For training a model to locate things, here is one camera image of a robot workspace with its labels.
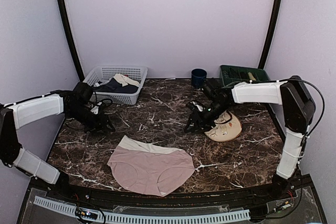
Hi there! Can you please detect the round floral ceramic plate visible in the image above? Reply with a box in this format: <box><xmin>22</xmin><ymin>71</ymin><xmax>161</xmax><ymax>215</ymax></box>
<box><xmin>204</xmin><ymin>111</ymin><xmax>242</xmax><ymax>142</ymax></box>

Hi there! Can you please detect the green compartment organizer tray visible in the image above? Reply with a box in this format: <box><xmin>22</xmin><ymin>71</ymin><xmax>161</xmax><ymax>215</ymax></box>
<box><xmin>219</xmin><ymin>65</ymin><xmax>270</xmax><ymax>88</ymax></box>

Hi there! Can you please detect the right black frame post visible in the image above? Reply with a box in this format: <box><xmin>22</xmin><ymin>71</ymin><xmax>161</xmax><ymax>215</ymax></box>
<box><xmin>258</xmin><ymin>0</ymin><xmax>281</xmax><ymax>69</ymax></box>

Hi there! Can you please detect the white perforated plastic basket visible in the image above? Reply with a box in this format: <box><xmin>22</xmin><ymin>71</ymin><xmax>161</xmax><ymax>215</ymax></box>
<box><xmin>84</xmin><ymin>65</ymin><xmax>148</xmax><ymax>105</ymax></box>

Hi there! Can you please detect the white slotted cable duct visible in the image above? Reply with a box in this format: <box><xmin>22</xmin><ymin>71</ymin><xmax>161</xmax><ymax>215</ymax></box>
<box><xmin>33</xmin><ymin>196</ymin><xmax>250</xmax><ymax>223</ymax></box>

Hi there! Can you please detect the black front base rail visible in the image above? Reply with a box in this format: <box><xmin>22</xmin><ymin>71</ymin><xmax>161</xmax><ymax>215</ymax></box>
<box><xmin>17</xmin><ymin>175</ymin><xmax>327</xmax><ymax>223</ymax></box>

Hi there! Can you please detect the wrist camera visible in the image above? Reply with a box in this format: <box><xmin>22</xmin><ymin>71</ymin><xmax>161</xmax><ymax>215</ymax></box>
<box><xmin>90</xmin><ymin>98</ymin><xmax>113</xmax><ymax>114</ymax></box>
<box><xmin>186</xmin><ymin>100</ymin><xmax>205</xmax><ymax>112</ymax></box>

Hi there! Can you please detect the cream garment in basket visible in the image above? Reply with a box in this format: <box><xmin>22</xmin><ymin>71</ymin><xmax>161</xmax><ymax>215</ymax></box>
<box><xmin>113</xmin><ymin>73</ymin><xmax>140</xmax><ymax>87</ymax></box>

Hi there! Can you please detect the left black frame post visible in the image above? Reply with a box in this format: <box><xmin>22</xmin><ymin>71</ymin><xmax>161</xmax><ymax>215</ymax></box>
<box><xmin>57</xmin><ymin>0</ymin><xmax>85</xmax><ymax>81</ymax></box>

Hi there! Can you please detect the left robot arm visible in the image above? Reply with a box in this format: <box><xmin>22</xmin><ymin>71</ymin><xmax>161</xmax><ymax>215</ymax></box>
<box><xmin>1</xmin><ymin>82</ymin><xmax>115</xmax><ymax>201</ymax></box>

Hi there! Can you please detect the black frame post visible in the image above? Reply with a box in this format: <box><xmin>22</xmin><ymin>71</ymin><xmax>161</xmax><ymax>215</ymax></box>
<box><xmin>258</xmin><ymin>0</ymin><xmax>281</xmax><ymax>69</ymax></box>
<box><xmin>57</xmin><ymin>0</ymin><xmax>85</xmax><ymax>81</ymax></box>

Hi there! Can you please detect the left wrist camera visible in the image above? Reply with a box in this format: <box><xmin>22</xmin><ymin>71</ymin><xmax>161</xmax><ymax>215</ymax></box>
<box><xmin>90</xmin><ymin>98</ymin><xmax>113</xmax><ymax>114</ymax></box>

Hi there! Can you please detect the dark blue mug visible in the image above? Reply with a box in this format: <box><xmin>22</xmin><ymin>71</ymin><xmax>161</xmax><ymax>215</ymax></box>
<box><xmin>191</xmin><ymin>69</ymin><xmax>207</xmax><ymax>89</ymax></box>

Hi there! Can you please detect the pink and white underwear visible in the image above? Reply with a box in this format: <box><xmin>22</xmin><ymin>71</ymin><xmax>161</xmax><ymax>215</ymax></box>
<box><xmin>107</xmin><ymin>135</ymin><xmax>195</xmax><ymax>197</ymax></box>

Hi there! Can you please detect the navy blue garment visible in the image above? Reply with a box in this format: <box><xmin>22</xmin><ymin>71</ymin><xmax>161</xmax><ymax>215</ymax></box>
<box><xmin>93</xmin><ymin>79</ymin><xmax>138</xmax><ymax>94</ymax></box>

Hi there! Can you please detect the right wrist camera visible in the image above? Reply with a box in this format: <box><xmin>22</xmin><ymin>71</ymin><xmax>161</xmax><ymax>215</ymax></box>
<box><xmin>186</xmin><ymin>100</ymin><xmax>205</xmax><ymax>112</ymax></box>

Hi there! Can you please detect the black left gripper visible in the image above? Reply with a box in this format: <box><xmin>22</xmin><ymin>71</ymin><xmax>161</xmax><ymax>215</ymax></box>
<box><xmin>67</xmin><ymin>105</ymin><xmax>116</xmax><ymax>135</ymax></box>

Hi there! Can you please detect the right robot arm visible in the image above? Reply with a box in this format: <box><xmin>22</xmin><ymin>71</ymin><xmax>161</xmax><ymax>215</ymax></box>
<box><xmin>184</xmin><ymin>76</ymin><xmax>316</xmax><ymax>200</ymax></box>

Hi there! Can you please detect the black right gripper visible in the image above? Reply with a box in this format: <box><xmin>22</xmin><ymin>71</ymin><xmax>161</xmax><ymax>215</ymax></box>
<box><xmin>185</xmin><ymin>100</ymin><xmax>231</xmax><ymax>134</ymax></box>

